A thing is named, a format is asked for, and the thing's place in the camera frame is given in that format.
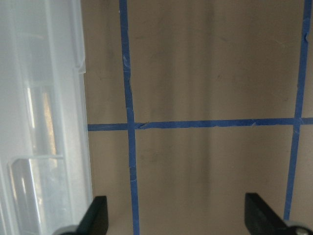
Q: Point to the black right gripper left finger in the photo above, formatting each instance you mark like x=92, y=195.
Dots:
x=96, y=219

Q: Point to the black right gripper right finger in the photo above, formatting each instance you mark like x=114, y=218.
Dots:
x=260, y=219

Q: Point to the clear plastic box lid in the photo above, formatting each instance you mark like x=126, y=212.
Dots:
x=45, y=181

